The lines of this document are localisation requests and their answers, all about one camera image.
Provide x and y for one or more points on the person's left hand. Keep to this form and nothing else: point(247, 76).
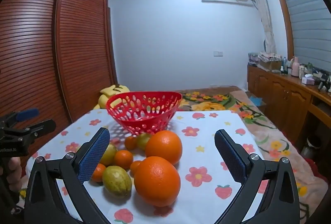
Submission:
point(15, 174)

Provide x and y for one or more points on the glass jar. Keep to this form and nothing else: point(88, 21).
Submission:
point(302, 71)

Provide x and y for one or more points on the pink thermos jug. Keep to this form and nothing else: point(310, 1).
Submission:
point(295, 67)

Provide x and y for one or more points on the dark trash bin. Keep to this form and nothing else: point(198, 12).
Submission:
point(310, 147)

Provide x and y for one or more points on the yellow plush toy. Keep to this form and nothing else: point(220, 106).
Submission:
point(113, 91)

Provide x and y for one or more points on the brown slatted wooden wardrobe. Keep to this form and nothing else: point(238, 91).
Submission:
point(77, 45)

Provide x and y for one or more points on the pink tissue box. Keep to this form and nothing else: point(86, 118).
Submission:
point(307, 80)

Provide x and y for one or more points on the red perforated plastic basket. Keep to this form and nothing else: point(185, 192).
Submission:
point(144, 123)

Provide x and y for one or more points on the white wall socket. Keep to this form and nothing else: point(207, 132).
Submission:
point(218, 53)

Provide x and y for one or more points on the pale patterned curtain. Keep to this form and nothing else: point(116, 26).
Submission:
point(266, 19)

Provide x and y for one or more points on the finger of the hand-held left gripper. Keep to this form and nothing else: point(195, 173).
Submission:
point(25, 114)
point(42, 127)

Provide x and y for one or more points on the small tangerine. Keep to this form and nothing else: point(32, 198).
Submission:
point(99, 172)
point(123, 159)
point(135, 166)
point(130, 143)

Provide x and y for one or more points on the floral blanket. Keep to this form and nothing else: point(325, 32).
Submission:
point(271, 141)

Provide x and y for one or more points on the stacked storage containers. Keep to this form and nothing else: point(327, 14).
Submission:
point(252, 58)

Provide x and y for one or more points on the blue cloth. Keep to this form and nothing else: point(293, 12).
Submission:
point(258, 101)

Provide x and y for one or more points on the wooden sideboard cabinet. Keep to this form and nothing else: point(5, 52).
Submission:
point(279, 99)

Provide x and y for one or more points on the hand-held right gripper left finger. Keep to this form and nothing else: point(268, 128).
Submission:
point(93, 155)

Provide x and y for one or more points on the large orange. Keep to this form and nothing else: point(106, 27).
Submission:
point(157, 182)
point(163, 146)

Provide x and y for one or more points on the grey window blind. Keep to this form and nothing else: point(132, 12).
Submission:
point(305, 19)

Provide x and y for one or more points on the yellow-green lemon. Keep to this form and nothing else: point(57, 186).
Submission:
point(110, 154)
point(143, 140)
point(117, 181)

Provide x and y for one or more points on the white flower-print tablecloth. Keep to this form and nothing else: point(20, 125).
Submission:
point(206, 136)

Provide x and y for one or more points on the cardboard box with cloth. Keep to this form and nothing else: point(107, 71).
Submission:
point(270, 62)

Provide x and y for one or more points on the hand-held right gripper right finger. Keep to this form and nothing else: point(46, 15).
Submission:
point(230, 156)

